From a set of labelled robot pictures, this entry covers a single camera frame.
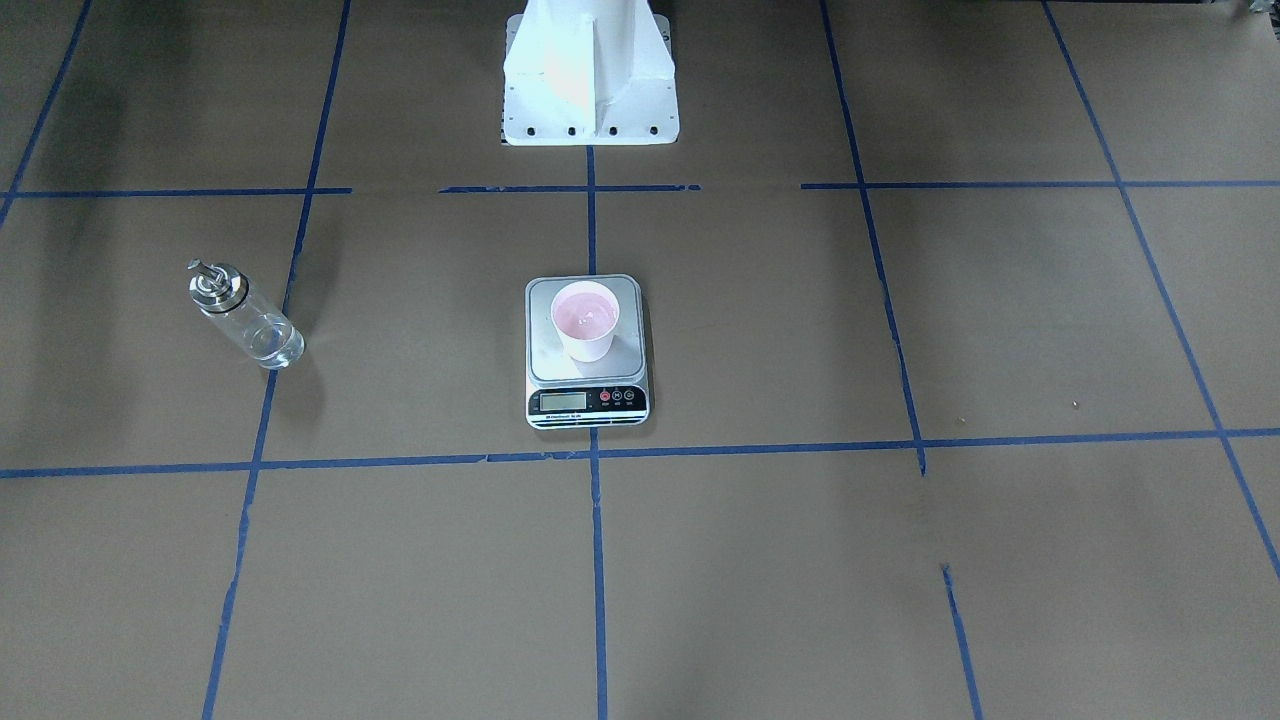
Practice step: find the silver digital kitchen scale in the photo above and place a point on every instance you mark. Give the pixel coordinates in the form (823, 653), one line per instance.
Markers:
(562, 393)

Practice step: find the pink plastic cup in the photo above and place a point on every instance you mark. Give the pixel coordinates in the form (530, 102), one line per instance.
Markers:
(585, 315)

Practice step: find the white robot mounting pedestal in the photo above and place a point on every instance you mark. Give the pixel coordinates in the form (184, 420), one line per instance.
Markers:
(589, 73)

